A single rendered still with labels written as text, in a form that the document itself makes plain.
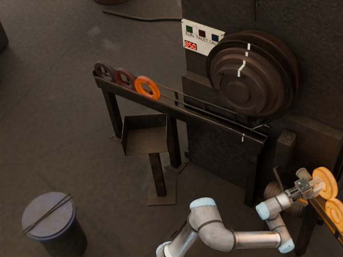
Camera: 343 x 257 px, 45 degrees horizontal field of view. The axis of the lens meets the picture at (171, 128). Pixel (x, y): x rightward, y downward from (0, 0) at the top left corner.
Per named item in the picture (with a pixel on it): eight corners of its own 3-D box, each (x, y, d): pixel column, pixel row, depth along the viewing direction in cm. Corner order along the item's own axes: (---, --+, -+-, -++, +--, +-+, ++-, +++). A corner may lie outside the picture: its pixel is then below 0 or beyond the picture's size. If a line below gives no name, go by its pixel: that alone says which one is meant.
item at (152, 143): (141, 181, 303) (123, 115, 249) (176, 180, 301) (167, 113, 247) (139, 206, 289) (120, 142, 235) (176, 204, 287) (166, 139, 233)
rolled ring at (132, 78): (131, 74, 262) (135, 71, 264) (111, 67, 272) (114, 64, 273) (138, 96, 275) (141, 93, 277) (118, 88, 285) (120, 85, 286)
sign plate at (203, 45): (185, 45, 233) (183, 18, 220) (225, 59, 222) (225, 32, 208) (182, 47, 232) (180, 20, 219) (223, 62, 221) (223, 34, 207)
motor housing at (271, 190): (265, 220, 273) (273, 175, 233) (296, 237, 264) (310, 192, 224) (256, 235, 267) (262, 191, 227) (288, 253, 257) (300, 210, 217)
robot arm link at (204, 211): (157, 280, 208) (205, 222, 174) (151, 252, 217) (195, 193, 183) (178, 278, 213) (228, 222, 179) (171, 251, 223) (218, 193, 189)
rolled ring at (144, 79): (129, 78, 265) (132, 75, 267) (141, 100, 275) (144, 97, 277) (149, 79, 253) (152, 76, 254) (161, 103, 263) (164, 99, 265)
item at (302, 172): (304, 173, 220) (306, 165, 216) (314, 185, 214) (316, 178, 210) (295, 177, 219) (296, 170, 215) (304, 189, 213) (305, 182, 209)
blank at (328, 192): (320, 160, 198) (314, 162, 198) (340, 182, 187) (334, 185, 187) (316, 181, 209) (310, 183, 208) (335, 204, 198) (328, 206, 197)
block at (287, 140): (280, 154, 239) (285, 126, 221) (293, 159, 236) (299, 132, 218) (272, 166, 234) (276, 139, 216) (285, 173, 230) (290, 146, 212)
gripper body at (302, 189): (314, 188, 189) (290, 200, 189) (315, 196, 195) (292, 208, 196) (304, 175, 193) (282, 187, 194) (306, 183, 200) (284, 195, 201)
